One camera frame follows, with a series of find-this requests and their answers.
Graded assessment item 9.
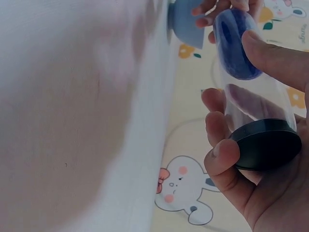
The clear bottle with black cap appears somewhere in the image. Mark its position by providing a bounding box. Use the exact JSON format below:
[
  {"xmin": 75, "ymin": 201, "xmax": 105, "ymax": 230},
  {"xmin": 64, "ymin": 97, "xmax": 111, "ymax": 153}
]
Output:
[{"xmin": 211, "ymin": 8, "xmax": 303, "ymax": 173}]

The person's right hand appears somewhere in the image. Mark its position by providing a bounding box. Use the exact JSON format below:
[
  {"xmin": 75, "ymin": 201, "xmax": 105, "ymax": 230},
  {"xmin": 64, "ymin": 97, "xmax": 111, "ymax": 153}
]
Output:
[{"xmin": 201, "ymin": 30, "xmax": 309, "ymax": 232}]

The person's left hand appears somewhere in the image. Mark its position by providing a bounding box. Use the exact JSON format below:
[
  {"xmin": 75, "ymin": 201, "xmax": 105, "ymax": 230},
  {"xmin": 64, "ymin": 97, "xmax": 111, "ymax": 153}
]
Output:
[{"xmin": 191, "ymin": 0, "xmax": 264, "ymax": 44}]

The blue sponge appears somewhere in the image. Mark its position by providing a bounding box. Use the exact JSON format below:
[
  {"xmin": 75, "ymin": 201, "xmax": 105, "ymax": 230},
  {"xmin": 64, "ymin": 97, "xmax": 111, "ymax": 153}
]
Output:
[{"xmin": 213, "ymin": 8, "xmax": 263, "ymax": 81}]

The blue cup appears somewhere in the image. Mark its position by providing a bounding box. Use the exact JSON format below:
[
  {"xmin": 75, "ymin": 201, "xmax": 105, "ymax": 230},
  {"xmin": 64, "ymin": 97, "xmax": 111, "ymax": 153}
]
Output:
[{"xmin": 167, "ymin": 0, "xmax": 206, "ymax": 50}]

